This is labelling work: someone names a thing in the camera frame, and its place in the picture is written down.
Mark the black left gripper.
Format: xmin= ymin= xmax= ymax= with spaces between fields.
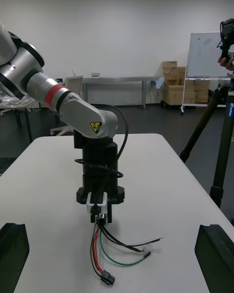
xmin=76 ymin=187 xmax=125 ymax=224

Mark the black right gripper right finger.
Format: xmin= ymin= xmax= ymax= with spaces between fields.
xmin=195 ymin=224 xmax=234 ymax=293

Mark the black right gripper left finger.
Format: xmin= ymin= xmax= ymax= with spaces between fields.
xmin=0 ymin=223 xmax=30 ymax=293

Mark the red black green cable bundle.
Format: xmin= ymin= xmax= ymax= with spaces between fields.
xmin=90 ymin=212 xmax=164 ymax=286

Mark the person's hand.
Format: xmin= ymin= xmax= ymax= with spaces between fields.
xmin=218 ymin=56 xmax=234 ymax=72

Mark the black tripod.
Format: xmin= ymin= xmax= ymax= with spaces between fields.
xmin=179 ymin=72 xmax=234 ymax=215

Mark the long grey desk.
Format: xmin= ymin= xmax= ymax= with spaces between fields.
xmin=81 ymin=76 xmax=165 ymax=110

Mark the stack of cardboard boxes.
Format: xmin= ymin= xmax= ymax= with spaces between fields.
xmin=162 ymin=61 xmax=210 ymax=106

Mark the cluttered side table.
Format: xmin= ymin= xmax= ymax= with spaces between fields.
xmin=0 ymin=94 xmax=37 ymax=142

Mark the whiteboard on wheeled stand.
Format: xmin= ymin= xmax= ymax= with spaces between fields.
xmin=180 ymin=31 xmax=230 ymax=115

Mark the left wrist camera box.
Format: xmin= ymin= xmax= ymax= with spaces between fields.
xmin=86 ymin=191 xmax=109 ymax=213

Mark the black camera on tripod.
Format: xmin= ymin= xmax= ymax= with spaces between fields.
xmin=217 ymin=18 xmax=234 ymax=63

